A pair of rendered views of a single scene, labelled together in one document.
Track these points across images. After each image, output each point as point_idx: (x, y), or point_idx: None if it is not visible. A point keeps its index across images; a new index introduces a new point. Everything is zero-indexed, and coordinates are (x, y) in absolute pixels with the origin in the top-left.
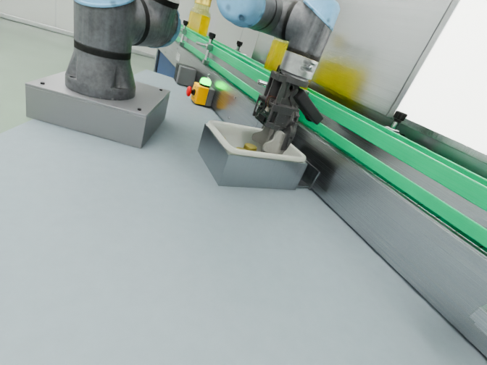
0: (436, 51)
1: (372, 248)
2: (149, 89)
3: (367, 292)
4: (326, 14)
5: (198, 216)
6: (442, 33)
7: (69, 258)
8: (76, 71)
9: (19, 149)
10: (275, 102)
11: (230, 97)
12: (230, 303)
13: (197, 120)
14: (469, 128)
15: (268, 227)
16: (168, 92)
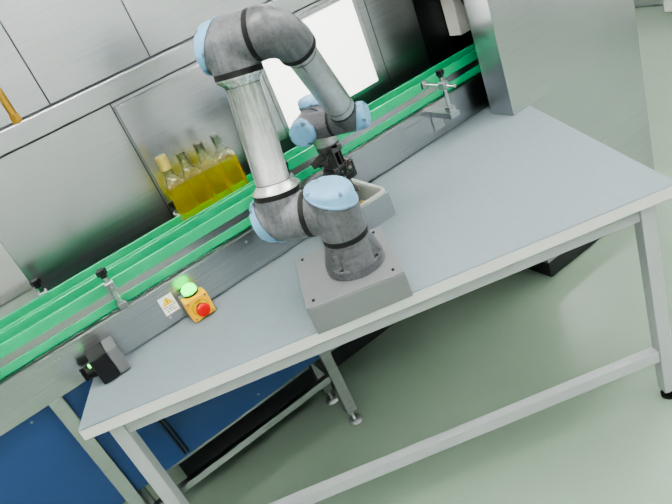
0: (274, 84)
1: (394, 166)
2: (312, 261)
3: (435, 158)
4: None
5: (438, 201)
6: (267, 75)
7: (504, 199)
8: (376, 245)
9: (455, 260)
10: (344, 161)
11: (236, 251)
12: (482, 172)
13: (274, 280)
14: None
15: (418, 188)
16: (301, 256)
